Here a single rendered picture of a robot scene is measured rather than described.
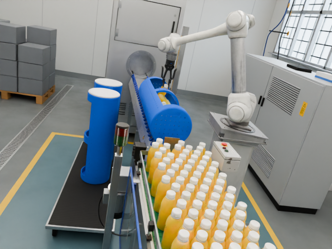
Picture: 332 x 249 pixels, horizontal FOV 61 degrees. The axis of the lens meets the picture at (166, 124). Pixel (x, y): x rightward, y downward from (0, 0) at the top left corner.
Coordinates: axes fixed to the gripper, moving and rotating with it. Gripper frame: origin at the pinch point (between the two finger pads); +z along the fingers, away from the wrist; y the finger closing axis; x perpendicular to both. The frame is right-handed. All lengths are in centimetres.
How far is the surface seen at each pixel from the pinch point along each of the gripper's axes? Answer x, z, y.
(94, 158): -3, 80, 53
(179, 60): -74, -11, -27
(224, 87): -423, 85, -245
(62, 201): 25, 109, 75
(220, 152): 96, 15, -18
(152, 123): 66, 13, 19
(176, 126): 66, 13, 3
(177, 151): 92, 18, 6
